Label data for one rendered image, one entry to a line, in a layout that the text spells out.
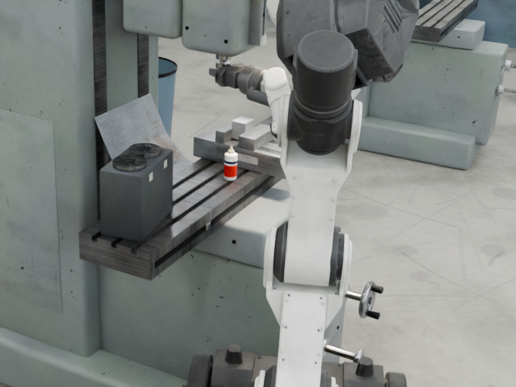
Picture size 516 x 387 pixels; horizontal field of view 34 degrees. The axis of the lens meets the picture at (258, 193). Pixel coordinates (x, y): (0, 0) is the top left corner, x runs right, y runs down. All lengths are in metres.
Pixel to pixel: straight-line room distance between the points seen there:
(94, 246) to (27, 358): 0.92
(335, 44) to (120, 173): 0.76
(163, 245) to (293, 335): 0.46
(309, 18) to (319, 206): 0.41
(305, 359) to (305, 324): 0.08
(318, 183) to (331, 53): 0.34
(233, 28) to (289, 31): 0.55
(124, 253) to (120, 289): 0.66
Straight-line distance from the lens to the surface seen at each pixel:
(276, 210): 2.63
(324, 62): 1.63
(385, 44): 1.88
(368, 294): 2.59
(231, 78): 2.49
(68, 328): 3.01
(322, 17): 1.86
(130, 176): 2.17
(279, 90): 2.32
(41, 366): 3.09
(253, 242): 2.50
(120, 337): 2.99
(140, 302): 2.86
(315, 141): 1.78
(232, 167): 2.61
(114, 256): 2.25
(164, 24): 2.50
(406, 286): 3.99
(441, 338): 3.65
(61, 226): 2.83
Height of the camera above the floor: 1.93
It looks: 24 degrees down
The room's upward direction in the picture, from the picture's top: 3 degrees clockwise
